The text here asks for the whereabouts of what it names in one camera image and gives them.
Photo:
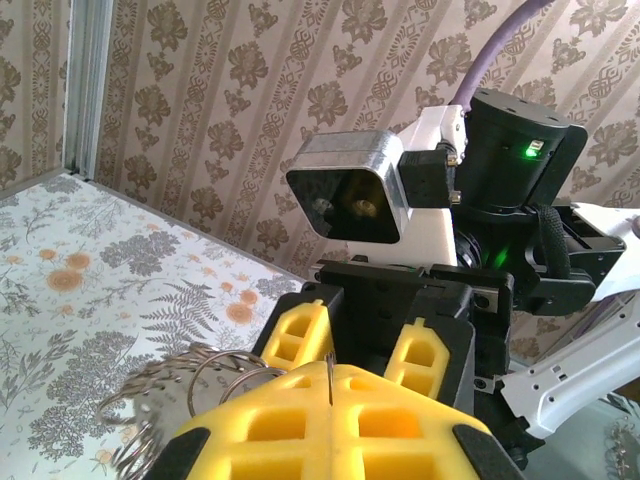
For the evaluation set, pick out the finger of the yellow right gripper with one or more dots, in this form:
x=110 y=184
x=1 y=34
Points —
x=420 y=360
x=300 y=335

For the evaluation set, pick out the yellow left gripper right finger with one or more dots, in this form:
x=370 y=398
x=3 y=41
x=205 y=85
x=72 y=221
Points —
x=400 y=440

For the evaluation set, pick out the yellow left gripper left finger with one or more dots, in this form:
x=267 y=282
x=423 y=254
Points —
x=270 y=440

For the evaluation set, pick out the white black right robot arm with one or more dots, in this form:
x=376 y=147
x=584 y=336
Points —
x=550 y=380

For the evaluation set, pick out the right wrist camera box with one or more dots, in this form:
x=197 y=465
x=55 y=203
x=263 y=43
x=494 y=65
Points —
x=350 y=150

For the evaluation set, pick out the aluminium corner post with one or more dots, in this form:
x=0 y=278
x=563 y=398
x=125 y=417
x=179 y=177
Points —
x=90 y=85

